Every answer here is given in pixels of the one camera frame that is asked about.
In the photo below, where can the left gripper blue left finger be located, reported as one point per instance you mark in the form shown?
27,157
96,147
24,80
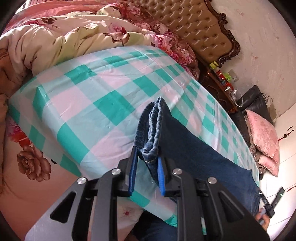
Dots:
132,170

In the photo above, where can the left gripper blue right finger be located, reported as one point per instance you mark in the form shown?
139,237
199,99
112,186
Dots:
161,176

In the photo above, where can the blue denim jeans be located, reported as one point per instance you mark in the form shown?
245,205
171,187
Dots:
158,132

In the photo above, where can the operator right hand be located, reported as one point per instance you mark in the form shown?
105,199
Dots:
263,218

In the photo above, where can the white wardrobe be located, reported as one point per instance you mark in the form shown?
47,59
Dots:
286,176

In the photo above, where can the lower pink floral pillow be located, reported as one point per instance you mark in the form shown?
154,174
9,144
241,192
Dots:
269,164

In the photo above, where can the pink floral pillow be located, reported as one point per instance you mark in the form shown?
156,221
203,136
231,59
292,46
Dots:
269,164
264,136

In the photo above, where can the operator blue jeans leg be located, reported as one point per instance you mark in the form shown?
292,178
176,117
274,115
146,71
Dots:
150,227

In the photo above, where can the teal white checkered tablecloth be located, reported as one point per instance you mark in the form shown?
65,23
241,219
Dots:
83,113

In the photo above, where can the red hanging tassel ornament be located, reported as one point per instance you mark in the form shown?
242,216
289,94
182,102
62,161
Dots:
285,135

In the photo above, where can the upper pink floral pillow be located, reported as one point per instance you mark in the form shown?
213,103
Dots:
264,136

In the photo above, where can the dark wooden nightstand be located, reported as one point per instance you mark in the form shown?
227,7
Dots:
210,82

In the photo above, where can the black leather armchair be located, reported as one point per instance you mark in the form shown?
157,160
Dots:
252,100

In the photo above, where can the green crumpled bag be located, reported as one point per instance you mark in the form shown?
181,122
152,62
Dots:
227,76

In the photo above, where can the yellow lidded jar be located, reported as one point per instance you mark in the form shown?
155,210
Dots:
213,65

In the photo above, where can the tufted tan leather headboard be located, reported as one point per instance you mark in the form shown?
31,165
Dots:
199,24

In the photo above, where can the floral pink bed quilt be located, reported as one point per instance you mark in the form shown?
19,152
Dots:
42,43

